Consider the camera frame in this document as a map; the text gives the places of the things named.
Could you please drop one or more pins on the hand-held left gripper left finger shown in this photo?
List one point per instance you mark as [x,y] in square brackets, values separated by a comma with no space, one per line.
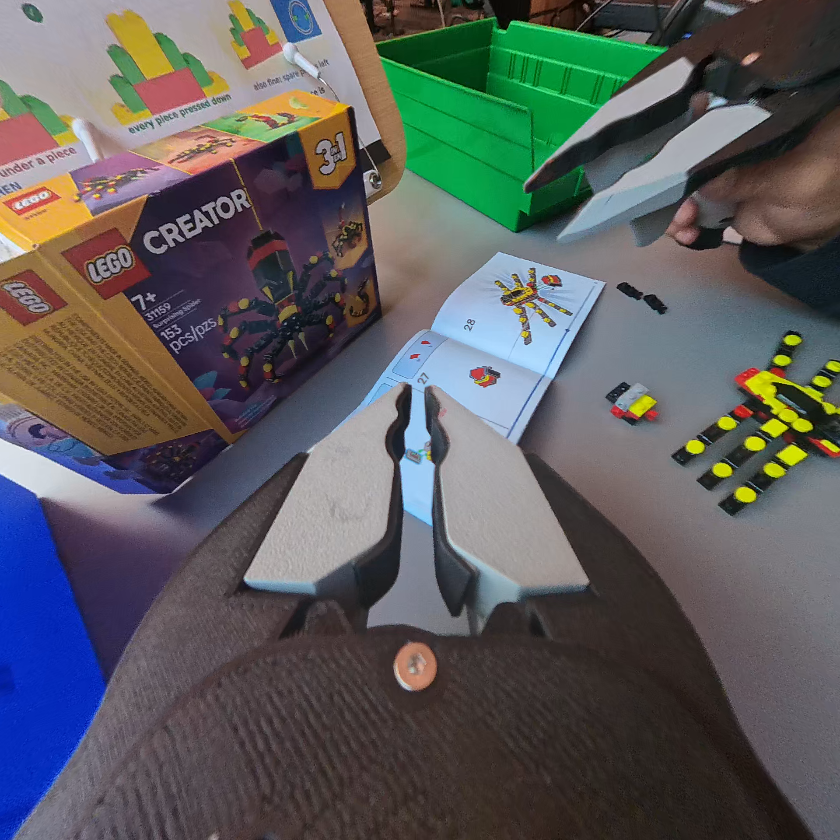
[328,499]

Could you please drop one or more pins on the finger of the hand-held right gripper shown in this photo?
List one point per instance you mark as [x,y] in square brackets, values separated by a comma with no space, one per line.
[623,111]
[663,164]

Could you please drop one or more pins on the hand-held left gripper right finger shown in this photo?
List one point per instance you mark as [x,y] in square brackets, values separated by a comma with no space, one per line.
[499,518]

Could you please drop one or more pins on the blue plastic bin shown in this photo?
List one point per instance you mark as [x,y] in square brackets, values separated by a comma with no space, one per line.
[39,656]

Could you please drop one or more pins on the small black lego piece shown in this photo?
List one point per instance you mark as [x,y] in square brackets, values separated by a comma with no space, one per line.
[630,291]
[655,303]

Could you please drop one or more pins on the small red yellow lego assembly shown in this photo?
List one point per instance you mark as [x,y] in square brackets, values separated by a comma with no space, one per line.
[633,403]

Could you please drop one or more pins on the lego instruction booklet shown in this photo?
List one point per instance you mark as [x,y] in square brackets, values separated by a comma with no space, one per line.
[512,341]

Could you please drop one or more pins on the purple and yellow lego box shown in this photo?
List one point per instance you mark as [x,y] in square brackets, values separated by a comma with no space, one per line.
[197,282]

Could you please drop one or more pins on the yellow black lego spider model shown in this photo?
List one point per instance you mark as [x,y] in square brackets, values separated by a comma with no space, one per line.
[774,420]

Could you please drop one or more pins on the person's right hand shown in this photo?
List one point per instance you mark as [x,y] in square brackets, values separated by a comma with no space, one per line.
[787,197]

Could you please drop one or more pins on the green plastic bin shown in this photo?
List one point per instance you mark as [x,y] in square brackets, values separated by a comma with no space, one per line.
[472,131]

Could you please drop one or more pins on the wooden board with instruction sheet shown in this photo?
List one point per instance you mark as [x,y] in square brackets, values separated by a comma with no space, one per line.
[164,59]

